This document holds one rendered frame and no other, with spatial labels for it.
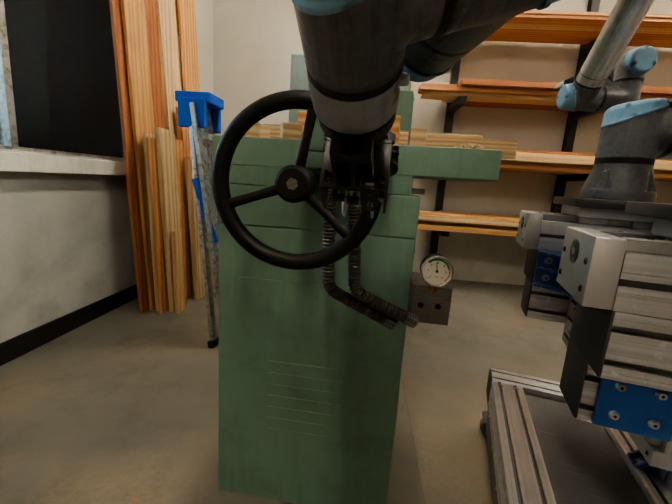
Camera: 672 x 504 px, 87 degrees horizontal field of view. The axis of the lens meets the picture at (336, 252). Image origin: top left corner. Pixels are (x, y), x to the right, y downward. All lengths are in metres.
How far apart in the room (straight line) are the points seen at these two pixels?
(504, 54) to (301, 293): 3.10
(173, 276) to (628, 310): 2.07
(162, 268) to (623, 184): 2.08
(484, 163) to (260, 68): 2.95
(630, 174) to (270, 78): 2.94
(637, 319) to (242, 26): 3.51
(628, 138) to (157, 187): 2.02
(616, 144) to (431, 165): 0.48
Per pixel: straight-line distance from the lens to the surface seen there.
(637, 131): 1.08
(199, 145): 1.71
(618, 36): 1.29
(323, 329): 0.83
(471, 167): 0.78
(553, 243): 1.04
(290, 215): 0.79
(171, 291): 2.31
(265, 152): 0.80
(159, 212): 2.24
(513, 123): 3.54
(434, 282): 0.73
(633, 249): 0.57
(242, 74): 3.59
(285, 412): 0.95
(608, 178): 1.07
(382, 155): 0.38
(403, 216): 0.76
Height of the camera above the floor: 0.82
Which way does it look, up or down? 11 degrees down
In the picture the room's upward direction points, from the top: 4 degrees clockwise
